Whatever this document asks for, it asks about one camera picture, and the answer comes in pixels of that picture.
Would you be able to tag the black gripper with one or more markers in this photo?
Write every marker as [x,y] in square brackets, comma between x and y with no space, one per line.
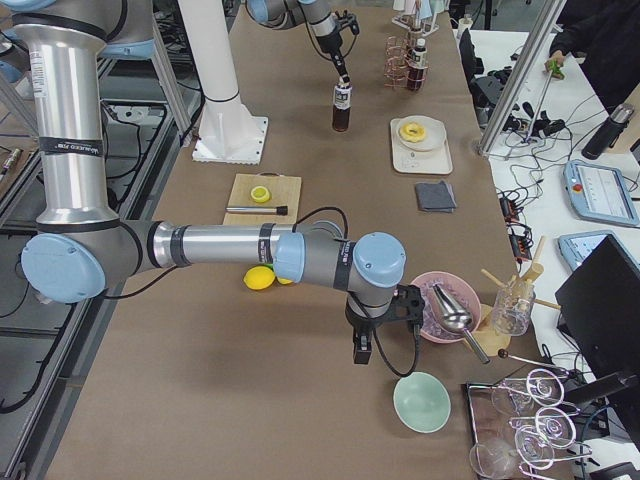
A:
[361,323]
[331,46]

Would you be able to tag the tea bottle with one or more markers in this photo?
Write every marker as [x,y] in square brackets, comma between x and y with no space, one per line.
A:
[341,105]
[417,65]

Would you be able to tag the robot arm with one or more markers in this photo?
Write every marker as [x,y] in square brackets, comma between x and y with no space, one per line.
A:
[83,247]
[284,15]

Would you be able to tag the cream rabbit serving tray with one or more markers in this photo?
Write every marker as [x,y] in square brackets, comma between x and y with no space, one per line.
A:
[406,160]

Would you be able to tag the wine glass tray rack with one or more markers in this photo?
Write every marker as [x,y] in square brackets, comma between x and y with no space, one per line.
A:
[540,425]

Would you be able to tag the pink ice bowl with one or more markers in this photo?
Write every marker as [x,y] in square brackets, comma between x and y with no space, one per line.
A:
[457,288]

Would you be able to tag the mint green bowl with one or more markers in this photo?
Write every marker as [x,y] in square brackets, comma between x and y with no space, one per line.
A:
[422,402]

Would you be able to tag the steel ice scoop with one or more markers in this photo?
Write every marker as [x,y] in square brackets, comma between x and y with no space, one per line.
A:
[457,319]

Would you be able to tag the yellow lemon lower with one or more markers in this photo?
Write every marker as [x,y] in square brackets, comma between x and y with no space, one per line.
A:
[259,278]

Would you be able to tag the white round plate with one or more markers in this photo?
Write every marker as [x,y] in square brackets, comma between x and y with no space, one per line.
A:
[435,130]

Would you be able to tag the wooden cup stand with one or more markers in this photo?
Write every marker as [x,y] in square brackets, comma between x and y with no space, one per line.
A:
[535,270]

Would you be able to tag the steel muddler black tip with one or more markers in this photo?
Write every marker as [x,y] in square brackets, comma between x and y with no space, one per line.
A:
[259,210]

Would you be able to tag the clear glass mug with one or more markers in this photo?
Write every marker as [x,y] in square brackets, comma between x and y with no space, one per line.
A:
[511,314]

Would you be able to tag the wooden cutting board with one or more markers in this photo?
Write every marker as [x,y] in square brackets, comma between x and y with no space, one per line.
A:
[284,191]

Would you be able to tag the folded grey cloth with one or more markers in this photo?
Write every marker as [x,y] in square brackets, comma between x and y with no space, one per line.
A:
[435,196]

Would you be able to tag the half lemon slice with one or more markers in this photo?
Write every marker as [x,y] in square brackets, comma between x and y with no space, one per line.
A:
[260,194]

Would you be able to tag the blue teach pendant near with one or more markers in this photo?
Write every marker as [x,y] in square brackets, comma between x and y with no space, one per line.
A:
[575,248]

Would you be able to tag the blue teach pendant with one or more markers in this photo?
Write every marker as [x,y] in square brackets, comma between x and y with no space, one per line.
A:
[598,193]
[575,248]

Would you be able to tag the black monitor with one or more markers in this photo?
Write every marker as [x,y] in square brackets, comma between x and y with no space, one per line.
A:
[600,307]

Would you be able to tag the blue teach pendant far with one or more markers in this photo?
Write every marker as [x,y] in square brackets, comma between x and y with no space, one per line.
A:
[598,193]

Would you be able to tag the black thermos bottle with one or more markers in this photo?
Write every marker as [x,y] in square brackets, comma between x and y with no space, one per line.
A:
[608,132]

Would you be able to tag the copper wire bottle rack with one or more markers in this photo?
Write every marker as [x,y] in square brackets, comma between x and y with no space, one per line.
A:
[395,67]

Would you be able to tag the glazed ring donut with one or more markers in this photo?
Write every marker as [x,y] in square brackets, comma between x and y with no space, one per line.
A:
[412,132]

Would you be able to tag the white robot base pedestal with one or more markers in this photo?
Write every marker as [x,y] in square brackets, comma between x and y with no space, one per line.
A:
[228,132]

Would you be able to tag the aluminium frame post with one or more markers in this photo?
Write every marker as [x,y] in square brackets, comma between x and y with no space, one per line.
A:
[531,49]

